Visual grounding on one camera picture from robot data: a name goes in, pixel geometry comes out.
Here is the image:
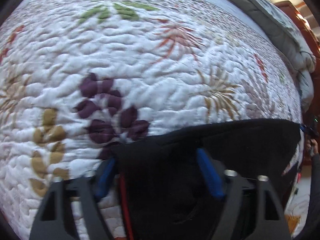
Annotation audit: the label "black pants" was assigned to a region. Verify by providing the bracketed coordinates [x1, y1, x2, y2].
[112, 119, 300, 239]

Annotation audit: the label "dark-sleeved right forearm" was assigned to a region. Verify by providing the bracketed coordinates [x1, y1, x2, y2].
[309, 152, 320, 221]

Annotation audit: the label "person's right hand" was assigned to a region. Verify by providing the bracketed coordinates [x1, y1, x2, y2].
[306, 138, 318, 158]

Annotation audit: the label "red-brown wooden headboard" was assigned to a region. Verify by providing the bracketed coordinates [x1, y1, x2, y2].
[273, 0, 320, 120]

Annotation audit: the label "white floral quilted bedspread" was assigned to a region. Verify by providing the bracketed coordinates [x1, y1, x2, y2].
[1, 0, 303, 239]

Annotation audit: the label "grey crumpled duvet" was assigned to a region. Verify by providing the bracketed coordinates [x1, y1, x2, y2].
[230, 0, 316, 112]

